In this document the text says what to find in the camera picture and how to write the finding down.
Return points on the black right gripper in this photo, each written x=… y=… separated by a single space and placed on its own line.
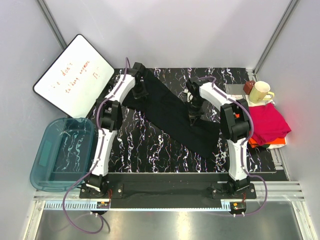
x=195 y=116

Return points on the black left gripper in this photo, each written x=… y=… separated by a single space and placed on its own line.
x=142 y=94

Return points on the black t-shirt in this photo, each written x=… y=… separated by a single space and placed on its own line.
x=170 y=114

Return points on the magenta t-shirt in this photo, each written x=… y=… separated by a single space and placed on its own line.
x=268 y=124

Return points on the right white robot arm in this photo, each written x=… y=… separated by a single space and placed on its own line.
x=236 y=124

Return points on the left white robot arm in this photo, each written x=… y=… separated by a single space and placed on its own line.
x=109 y=119

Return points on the brown small cup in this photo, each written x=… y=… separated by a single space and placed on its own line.
x=248 y=86

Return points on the white dry-erase board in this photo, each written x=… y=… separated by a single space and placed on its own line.
x=75 y=79

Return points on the yellow ceramic mug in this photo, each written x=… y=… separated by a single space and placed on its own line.
x=261 y=91

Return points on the teal translucent plastic bin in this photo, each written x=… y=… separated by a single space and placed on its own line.
x=65 y=154

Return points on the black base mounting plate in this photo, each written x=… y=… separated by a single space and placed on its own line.
x=170 y=191

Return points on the left orange connector box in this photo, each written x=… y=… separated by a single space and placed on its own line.
x=103 y=205

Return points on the orange connector box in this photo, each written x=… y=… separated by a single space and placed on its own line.
x=103 y=205
x=238 y=206

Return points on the right orange connector box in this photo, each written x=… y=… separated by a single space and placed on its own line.
x=238 y=206

